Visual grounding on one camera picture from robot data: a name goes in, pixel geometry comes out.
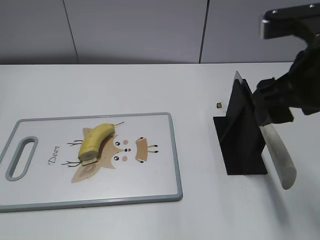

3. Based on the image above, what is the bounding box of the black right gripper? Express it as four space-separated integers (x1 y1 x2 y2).
252 37 320 126

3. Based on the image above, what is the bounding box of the white handled kitchen knife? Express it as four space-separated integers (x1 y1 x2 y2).
234 73 297 190

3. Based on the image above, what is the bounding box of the yellow banana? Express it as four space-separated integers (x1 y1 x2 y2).
78 121 124 162

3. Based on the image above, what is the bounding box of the banana slice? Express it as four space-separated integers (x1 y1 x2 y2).
81 157 98 166

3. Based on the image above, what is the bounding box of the black knife stand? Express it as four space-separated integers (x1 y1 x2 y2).
213 76 268 175

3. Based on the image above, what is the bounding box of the small gold black debris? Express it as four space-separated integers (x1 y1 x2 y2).
216 102 223 109

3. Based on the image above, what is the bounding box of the grey rimmed deer cutting board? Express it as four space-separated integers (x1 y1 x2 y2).
0 112 183 213

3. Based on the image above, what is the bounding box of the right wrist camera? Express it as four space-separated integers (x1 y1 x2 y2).
259 3 320 45

